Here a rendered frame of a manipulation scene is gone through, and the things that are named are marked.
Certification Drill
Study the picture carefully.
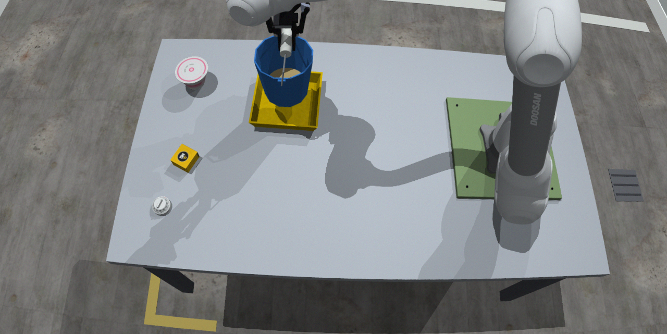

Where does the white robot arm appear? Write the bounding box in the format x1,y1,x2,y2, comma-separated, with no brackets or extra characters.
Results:
226,0,582,225

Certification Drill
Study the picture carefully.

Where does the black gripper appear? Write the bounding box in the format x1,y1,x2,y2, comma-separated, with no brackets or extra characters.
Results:
266,3,310,51

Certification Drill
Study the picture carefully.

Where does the yellow shallow tray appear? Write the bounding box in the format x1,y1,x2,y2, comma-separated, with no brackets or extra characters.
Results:
249,71,323,131

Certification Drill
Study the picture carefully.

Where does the white and pink yogurt cup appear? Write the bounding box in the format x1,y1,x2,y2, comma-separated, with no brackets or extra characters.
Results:
175,56,208,90

